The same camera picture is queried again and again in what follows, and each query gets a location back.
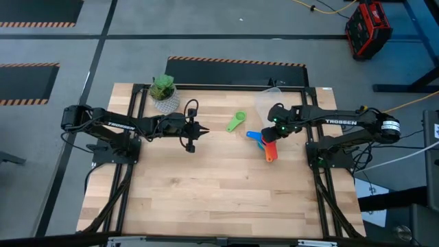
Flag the black aluminium table frame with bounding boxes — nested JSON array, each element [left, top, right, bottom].
[[77, 78, 366, 247]]

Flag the yellow cable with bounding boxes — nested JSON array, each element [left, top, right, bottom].
[[290, 0, 358, 15], [356, 91, 439, 113]]

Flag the red and black tool case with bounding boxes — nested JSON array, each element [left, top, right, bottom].
[[344, 0, 394, 62]]

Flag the round metal caster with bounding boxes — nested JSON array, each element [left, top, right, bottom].
[[393, 224, 413, 243]]

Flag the blue metal frame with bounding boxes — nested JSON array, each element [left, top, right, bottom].
[[372, 0, 439, 94]]

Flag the left wrist cable loop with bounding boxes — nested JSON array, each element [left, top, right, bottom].
[[184, 99, 200, 117]]

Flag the silver camera mount bar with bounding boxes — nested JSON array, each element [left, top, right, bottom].
[[106, 235, 339, 247]]

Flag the clear plastic basket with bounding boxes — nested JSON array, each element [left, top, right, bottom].
[[256, 86, 283, 128]]

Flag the white cable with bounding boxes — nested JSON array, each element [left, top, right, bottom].
[[355, 140, 439, 174]]

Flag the black bar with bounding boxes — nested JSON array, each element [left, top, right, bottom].
[[358, 186, 428, 213]]

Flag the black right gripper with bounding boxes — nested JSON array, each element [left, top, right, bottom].
[[261, 103, 305, 143]]

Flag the black cable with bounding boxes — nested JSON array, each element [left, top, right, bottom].
[[353, 129, 428, 172]]

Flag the black hazard-striped floor mat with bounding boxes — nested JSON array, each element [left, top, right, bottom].
[[0, 62, 61, 106], [0, 0, 85, 28], [165, 56, 309, 87]]

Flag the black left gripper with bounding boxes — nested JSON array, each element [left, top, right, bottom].
[[161, 108, 209, 154]]

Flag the white sheet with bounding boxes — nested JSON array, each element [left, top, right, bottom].
[[356, 187, 390, 228]]

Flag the orange measuring cup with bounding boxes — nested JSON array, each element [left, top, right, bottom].
[[264, 143, 278, 163]]

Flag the succulent in patterned white pot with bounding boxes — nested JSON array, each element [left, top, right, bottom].
[[149, 73, 181, 115]]

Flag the red measuring cup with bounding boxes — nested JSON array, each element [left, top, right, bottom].
[[261, 136, 278, 154]]

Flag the grey cabinet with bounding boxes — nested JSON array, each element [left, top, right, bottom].
[[422, 109, 439, 212]]

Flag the green measuring cup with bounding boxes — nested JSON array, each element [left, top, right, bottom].
[[226, 110, 248, 133]]

